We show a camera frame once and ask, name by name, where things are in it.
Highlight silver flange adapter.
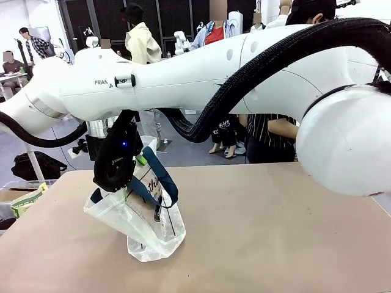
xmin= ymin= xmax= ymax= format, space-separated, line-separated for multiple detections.
xmin=86 ymin=120 xmax=119 ymax=137

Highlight person red shirt blue jacket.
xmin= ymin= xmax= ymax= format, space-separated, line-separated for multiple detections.
xmin=191 ymin=0 xmax=243 ymax=51

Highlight white stand pole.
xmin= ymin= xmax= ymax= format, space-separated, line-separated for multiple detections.
xmin=23 ymin=142 xmax=46 ymax=183

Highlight child mannequin black shirt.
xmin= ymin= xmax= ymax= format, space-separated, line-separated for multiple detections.
xmin=209 ymin=114 xmax=248 ymax=159

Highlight grey mannequin base plate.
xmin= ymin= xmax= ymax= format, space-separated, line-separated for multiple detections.
xmin=156 ymin=139 xmax=174 ymax=153

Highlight mannequin black hat cream jacket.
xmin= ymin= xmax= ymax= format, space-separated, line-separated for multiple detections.
xmin=120 ymin=2 xmax=166 ymax=145

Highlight black braided cable sleeve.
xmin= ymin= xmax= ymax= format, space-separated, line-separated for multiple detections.
xmin=158 ymin=17 xmax=391 ymax=143
xmin=0 ymin=111 xmax=89 ymax=149

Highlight man in plaid shirt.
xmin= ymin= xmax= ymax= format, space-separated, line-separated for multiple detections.
xmin=18 ymin=26 xmax=51 ymax=67

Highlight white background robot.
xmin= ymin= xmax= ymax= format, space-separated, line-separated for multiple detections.
xmin=173 ymin=29 xmax=192 ymax=56

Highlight green white paper sack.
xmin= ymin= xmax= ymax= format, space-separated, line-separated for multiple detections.
xmin=10 ymin=182 xmax=49 ymax=219

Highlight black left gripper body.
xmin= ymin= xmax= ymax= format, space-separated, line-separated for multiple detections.
xmin=84 ymin=133 xmax=107 ymax=162

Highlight white work table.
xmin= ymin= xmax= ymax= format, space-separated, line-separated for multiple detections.
xmin=0 ymin=73 xmax=29 ymax=101

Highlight person in white top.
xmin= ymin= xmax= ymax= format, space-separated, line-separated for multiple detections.
xmin=250 ymin=12 xmax=267 ymax=33

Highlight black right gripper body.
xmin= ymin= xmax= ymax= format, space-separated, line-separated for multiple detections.
xmin=96 ymin=110 xmax=144 ymax=172

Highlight translucent shopping bag blue handles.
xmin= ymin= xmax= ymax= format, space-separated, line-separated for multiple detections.
xmin=83 ymin=136 xmax=187 ymax=262

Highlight seated person dark shirt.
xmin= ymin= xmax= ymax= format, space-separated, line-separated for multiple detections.
xmin=1 ymin=51 xmax=30 ymax=89

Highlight black tripod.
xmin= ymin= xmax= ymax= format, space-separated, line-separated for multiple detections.
xmin=14 ymin=38 xmax=34 ymax=81

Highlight brown cardboard box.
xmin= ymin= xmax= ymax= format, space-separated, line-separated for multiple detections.
xmin=0 ymin=187 xmax=39 ymax=203

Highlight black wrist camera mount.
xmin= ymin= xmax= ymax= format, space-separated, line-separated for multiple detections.
xmin=71 ymin=138 xmax=89 ymax=155

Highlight person in striped shirt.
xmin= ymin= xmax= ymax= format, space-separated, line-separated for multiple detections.
xmin=246 ymin=0 xmax=337 ymax=164

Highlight black duffel bag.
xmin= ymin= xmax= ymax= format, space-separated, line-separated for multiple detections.
xmin=11 ymin=151 xmax=68 ymax=181

